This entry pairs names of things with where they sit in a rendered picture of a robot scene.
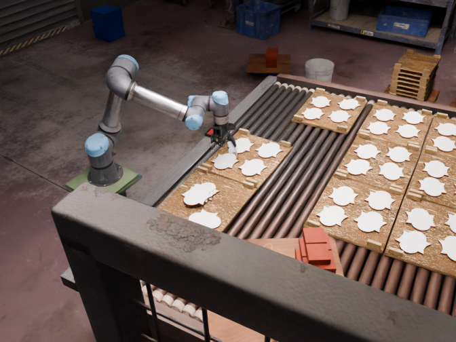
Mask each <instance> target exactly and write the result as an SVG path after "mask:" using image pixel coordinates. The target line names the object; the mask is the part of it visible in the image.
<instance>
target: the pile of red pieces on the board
mask: <svg viewBox="0 0 456 342"><path fill-rule="evenodd" d="M302 234H303V238H299V248H295V251H294V253H295V258H294V259H297V260H300V261H303V262H305V263H309V264H310V265H314V266H316V267H319V268H322V269H325V270H327V271H331V272H333V273H336V270H337V268H336V265H335V260H334V256H333V251H332V248H331V245H330V240H329V236H328V233H325V232H324V229H323V227H310V228H303V231H302Z"/></svg>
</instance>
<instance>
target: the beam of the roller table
mask: <svg viewBox="0 0 456 342"><path fill-rule="evenodd" d="M276 80H277V77H274V76H271V75H269V76H268V77H267V78H266V79H265V80H264V81H262V82H261V83H260V84H259V85H258V86H257V87H256V88H255V89H254V90H253V91H252V92H251V93H250V94H249V95H248V96H247V97H245V99H243V101H241V103H240V104H239V105H238V106H237V107H236V108H234V110H232V112H230V113H229V123H233V124H234V125H235V124H236V123H237V122H238V121H239V120H241V118H243V116H245V114H247V112H249V110H250V109H251V108H252V107H253V106H254V105H255V104H256V103H257V102H258V101H259V100H260V99H261V98H262V97H263V96H264V95H265V94H266V93H267V92H268V91H269V90H270V89H271V88H272V87H273V85H274V84H275V83H276ZM210 144H211V138H210V137H208V136H205V137H204V138H203V139H202V140H201V141H200V142H199V143H198V144H197V145H196V146H195V147H194V148H192V150H190V152H188V154H186V156H184V158H182V159H181V160H180V161H179V162H178V163H177V164H176V165H175V166H174V167H173V168H172V169H171V170H170V171H169V172H168V173H167V174H166V175H165V176H164V177H163V178H162V179H160V180H159V181H158V182H157V183H156V184H155V185H154V186H153V187H152V188H151V189H150V190H149V191H148V192H147V193H146V194H145V195H144V196H142V197H141V198H140V199H139V200H138V202H141V203H144V204H146V205H149V206H152V207H155V206H156V205H157V204H158V203H159V201H160V200H161V199H162V198H163V197H164V196H165V195H166V194H167V193H168V192H169V191H170V190H171V189H172V188H173V187H174V186H175V185H176V184H177V183H178V182H179V181H180V180H181V179H182V178H183V177H184V176H185V175H186V174H187V173H188V172H189V171H190V170H191V169H192V168H193V167H194V166H195V165H196V164H197V163H198V162H199V161H200V160H201V159H202V158H203V157H204V156H205V154H207V152H209V150H211V146H210V147H209V145H210ZM60 277H61V280H62V283H63V284H64V285H65V286H67V287H69V288H71V289H73V290H75V291H77V292H78V289H77V287H76V284H75V281H74V277H73V274H72V271H71V268H70V267H69V268H68V269H67V270H66V271H65V272H64V273H63V274H62V275H61V276H60Z"/></svg>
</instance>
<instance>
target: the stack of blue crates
mask: <svg viewBox="0 0 456 342"><path fill-rule="evenodd" d="M90 13H91V17H92V24H93V25H92V27H93V31H94V33H95V37H96V38H97V39H100V40H103V41H106V42H109V43H110V42H112V41H114V40H117V39H120V38H122V37H125V36H126V34H125V30H124V25H123V18H122V12H121V8H120V7H115V6H111V5H103V6H101V7H97V8H96V9H92V10H90Z"/></svg>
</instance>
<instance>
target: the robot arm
mask: <svg viewBox="0 0 456 342"><path fill-rule="evenodd" d="M137 72H138V63H137V61H136V60H135V59H134V58H133V57H131V56H129V55H125V54H123V55H120V56H118V57H117V58H116V59H115V60H114V63H113V64H112V65H111V67H110V68H109V70H108V71H107V73H106V75H105V82H106V85H107V87H108V88H109V95H108V98H107V103H106V107H105V110H104V116H103V118H102V119H100V121H99V123H98V128H97V131H96V133H95V134H93V135H92V136H89V137H88V138H87V140H86V141H85V150H86V153H87V154H88V158H89V161H90V165H91V172H90V176H91V179H92V181H94V182H95V183H98V184H106V183H110V182H112V181H114V180H115V179H116V178H117V177H118V176H119V168H118V166H117V165H116V163H115V162H114V161H113V157H112V155H111V152H112V150H113V147H114V146H115V144H116V142H117V140H118V138H119V137H120V135H121V124H120V119H121V114H122V111H123V108H124V104H125V101H126V100H127V101H129V100H133V101H135V102H137V103H140V104H142V105H145V106H146V107H149V108H151V109H154V110H156V111H159V112H161V113H163V114H166V115H169V116H171V117H173V118H175V119H178V120H180V121H183V122H185V125H186V126H187V127H188V128H189V129H190V130H198V129H199V128H200V127H201V125H202V123H203V119H204V115H205V112H206V111H213V119H214V125H213V133H212V134H211V135H210V137H211V144H210V145H209V147H210V146H211V148H212V149H213V148H214V147H215V144H218V145H219V146H220V147H222V146H223V147H224V146H225V145H226V144H228V146H229V153H230V154H232V153H234V154H235V156H236V157H237V156H238V152H237V147H236V146H237V145H236V143H235V139H234V137H232V135H231V133H230V131H228V130H235V127H236V125H234V124H233V123H229V111H228V103H229V101H228V97H227V93H226V92H224V91H218V92H214V93H213V94H212V96H198V95H195V96H190V97H188V101H187V105H184V104H182V103H179V102H177V101H175V100H172V99H170V98H168V97H165V96H163V95H161V94H158V93H156V92H153V91H151V90H148V89H146V88H144V87H142V86H140V85H137V83H136V82H135V80H134V78H135V76H136V74H137ZM212 136H213V140H212ZM228 140H229V142H228V143H227V141H228Z"/></svg>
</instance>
